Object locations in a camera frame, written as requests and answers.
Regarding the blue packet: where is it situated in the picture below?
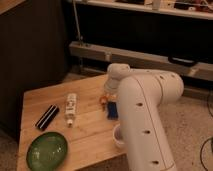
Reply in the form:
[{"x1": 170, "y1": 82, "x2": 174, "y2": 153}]
[{"x1": 107, "y1": 102, "x2": 118, "y2": 119}]

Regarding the clear plastic bottle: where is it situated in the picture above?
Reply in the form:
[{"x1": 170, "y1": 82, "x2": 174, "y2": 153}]
[{"x1": 65, "y1": 93, "x2": 77, "y2": 126}]

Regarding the green glass bowl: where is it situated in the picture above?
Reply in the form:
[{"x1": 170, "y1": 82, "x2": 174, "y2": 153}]
[{"x1": 26, "y1": 132, "x2": 68, "y2": 171}]

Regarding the orange pepper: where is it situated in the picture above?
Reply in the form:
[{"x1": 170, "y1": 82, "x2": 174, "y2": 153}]
[{"x1": 100, "y1": 96, "x2": 108, "y2": 111}]

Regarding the grey metal case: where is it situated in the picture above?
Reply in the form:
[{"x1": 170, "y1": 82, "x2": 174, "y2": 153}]
[{"x1": 69, "y1": 41, "x2": 213, "y2": 81}]

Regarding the black rectangular box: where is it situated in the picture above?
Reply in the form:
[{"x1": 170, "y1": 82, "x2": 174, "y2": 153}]
[{"x1": 35, "y1": 105, "x2": 59, "y2": 131}]

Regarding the white cup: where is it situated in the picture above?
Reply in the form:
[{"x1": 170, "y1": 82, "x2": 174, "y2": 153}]
[{"x1": 113, "y1": 124, "x2": 125, "y2": 148}]

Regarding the white shelf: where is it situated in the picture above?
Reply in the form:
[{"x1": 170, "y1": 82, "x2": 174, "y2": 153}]
[{"x1": 67, "y1": 0, "x2": 213, "y2": 21}]

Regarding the dark cabinet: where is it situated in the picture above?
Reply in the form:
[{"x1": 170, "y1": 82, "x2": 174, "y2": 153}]
[{"x1": 0, "y1": 0, "x2": 68, "y2": 139}]

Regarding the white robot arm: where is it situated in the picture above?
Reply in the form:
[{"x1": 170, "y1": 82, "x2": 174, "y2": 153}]
[{"x1": 104, "y1": 63, "x2": 184, "y2": 171}]

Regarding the black cable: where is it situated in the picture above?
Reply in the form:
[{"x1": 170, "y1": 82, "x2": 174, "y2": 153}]
[{"x1": 199, "y1": 135, "x2": 213, "y2": 171}]

